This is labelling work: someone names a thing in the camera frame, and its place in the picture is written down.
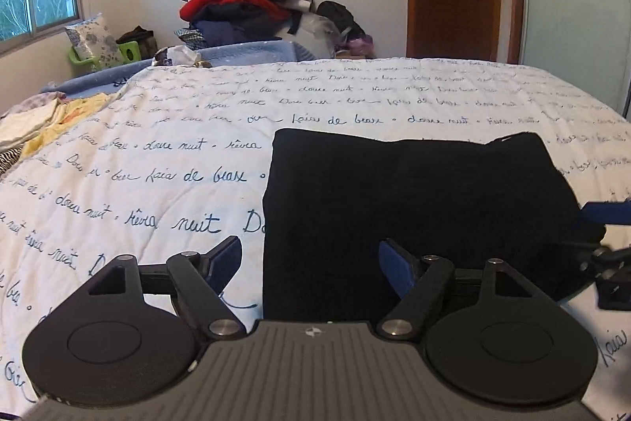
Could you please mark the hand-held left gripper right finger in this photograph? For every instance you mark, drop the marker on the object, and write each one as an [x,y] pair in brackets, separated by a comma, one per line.
[397,265]

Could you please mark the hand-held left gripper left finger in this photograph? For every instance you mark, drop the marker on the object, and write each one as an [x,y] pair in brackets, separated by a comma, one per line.
[224,260]

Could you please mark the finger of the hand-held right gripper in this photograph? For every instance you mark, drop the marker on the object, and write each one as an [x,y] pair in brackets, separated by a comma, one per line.
[616,293]
[609,211]

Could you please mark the black pants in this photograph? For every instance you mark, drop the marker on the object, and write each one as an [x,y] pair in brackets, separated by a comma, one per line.
[394,194]

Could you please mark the white script-printed bedspread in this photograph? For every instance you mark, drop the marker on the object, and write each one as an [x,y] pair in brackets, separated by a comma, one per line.
[148,184]

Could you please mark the frosted glass wardrobe door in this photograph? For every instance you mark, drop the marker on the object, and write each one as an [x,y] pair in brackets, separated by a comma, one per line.
[577,16]

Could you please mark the yellow cloth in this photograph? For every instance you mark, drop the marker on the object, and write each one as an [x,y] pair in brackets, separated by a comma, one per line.
[74,117]

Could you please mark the blue blanket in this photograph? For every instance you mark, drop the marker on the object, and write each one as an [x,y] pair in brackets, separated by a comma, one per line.
[246,53]

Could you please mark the purple cloth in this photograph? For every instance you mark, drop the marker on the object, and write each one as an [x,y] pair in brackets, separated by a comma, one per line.
[360,45]

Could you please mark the green plastic basket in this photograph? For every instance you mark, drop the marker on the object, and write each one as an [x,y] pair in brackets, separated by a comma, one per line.
[129,52]

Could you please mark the striped cloth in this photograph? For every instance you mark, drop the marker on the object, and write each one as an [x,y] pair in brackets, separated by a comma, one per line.
[9,160]

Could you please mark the dark bag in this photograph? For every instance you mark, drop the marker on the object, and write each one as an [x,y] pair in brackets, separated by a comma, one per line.
[140,37]

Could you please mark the pale pink cloth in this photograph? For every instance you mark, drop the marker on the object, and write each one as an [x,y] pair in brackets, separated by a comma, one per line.
[27,117]

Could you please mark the clear plastic bag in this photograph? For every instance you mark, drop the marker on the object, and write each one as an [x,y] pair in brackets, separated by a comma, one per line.
[313,31]

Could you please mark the black backpack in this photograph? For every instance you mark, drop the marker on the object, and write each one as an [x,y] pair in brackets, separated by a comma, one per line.
[340,16]

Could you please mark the floral pillow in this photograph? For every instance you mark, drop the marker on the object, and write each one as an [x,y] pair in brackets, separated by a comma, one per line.
[91,39]

